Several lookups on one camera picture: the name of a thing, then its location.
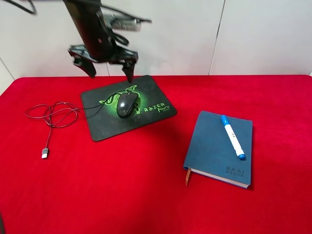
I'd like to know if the blue hardcover notebook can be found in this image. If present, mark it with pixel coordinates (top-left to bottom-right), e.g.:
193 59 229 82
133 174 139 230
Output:
183 111 253 188

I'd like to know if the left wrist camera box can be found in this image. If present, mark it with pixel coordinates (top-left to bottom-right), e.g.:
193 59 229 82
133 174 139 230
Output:
104 14 141 32

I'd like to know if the blue white marker pen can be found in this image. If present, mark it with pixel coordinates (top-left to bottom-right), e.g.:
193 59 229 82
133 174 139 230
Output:
220 115 246 161

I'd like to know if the black computer mouse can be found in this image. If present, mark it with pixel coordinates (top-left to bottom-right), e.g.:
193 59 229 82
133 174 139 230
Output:
116 92 138 118

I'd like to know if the black green Razer mousepad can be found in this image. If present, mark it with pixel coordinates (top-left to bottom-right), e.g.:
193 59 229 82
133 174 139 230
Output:
80 75 177 141

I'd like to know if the black mouse USB cable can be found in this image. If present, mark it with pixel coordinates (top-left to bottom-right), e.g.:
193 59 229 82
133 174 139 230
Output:
25 89 127 160

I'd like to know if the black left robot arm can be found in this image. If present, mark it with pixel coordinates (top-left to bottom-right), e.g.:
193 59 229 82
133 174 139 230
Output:
64 0 138 83

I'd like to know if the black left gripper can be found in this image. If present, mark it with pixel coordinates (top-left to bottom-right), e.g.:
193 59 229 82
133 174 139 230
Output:
68 44 138 82

